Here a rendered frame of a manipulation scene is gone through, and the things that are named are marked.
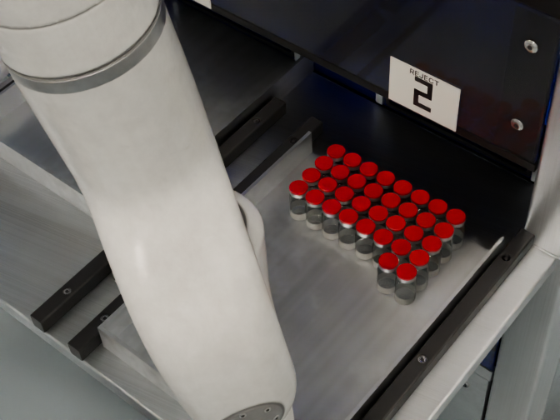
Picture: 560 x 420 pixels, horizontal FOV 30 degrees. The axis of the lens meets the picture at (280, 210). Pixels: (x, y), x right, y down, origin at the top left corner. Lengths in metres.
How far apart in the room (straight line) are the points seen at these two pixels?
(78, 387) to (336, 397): 1.15
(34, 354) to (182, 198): 1.60
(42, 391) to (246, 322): 1.53
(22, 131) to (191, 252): 0.72
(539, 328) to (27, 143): 0.64
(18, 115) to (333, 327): 0.50
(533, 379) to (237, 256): 0.78
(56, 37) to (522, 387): 0.97
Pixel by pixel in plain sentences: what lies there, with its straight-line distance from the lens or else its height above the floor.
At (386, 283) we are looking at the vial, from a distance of 1.08.
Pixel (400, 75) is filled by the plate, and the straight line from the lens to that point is 1.10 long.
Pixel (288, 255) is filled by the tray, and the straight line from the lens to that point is 1.13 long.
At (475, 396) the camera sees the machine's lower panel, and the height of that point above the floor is 0.52.
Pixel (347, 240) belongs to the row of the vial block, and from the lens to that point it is 1.12.
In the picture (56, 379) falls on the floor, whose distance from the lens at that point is 2.14.
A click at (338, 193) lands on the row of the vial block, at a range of 1.12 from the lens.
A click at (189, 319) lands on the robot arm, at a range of 0.62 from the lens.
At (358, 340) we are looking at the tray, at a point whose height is 0.88.
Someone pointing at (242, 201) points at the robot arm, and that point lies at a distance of 0.71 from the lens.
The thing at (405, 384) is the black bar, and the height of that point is 0.90.
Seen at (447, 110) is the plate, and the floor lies 1.01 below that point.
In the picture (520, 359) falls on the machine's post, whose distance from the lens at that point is 1.33.
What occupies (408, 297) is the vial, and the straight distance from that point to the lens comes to 1.08.
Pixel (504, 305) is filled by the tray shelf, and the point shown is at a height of 0.88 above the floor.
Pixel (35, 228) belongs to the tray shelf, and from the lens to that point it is 1.21.
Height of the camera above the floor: 1.78
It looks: 50 degrees down
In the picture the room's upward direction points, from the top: 4 degrees counter-clockwise
